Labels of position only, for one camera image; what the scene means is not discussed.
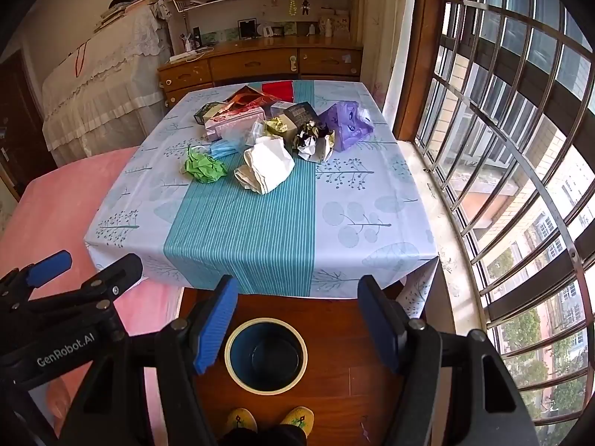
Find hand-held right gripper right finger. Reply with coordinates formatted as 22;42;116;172
357;275;528;446

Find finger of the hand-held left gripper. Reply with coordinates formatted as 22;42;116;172
0;250;73;312
17;253;144;319

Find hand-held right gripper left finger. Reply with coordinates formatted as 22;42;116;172
65;275;239;446

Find blue bin with cream rim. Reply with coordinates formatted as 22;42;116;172
224;318;308;392

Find green paper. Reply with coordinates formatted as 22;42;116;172
179;145;228;184

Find blue face mask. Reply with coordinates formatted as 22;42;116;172
209;138;254;159

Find white paper bag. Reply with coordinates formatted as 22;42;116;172
234;136;297;195

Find small green box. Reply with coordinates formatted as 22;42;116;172
194;103;226;125

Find red snack wrapper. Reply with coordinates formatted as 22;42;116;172
205;106;266;141

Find black and white paper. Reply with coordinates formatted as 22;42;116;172
293;121;335;163

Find clear plastic bag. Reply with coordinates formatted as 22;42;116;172
242;118;268;147

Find purple plastic bag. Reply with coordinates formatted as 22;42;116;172
318;101;375;152

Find yellow-green wrapper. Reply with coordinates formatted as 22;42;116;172
263;115;298;147

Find orange foil snack wrapper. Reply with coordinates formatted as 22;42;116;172
223;86;275;114

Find dark packet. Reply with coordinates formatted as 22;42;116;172
281;101;319;126

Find yellow knitted slipper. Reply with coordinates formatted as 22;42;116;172
226;408;258;435
279;406;314;433

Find leaf print teal striped tablecloth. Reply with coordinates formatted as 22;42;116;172
84;80;440;319

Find person's black pants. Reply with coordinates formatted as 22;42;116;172
218;423;308;446

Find dark wooden door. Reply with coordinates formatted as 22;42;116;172
0;51;57;196

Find white lace furniture cover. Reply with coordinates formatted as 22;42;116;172
42;0;175;168

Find metal window grille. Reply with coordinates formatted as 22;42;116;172
414;0;595;433

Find red pouch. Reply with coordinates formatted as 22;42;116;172
261;81;295;102

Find wooden desk with drawers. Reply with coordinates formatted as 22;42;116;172
157;37;363;105

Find stack of books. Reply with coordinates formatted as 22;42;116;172
95;0;161;33

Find beige curtain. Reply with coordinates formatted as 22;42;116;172
360;0;419;117

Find wooden bookshelf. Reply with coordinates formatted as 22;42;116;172
160;0;361;47

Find brown cardboard box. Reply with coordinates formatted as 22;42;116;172
318;9;349;33

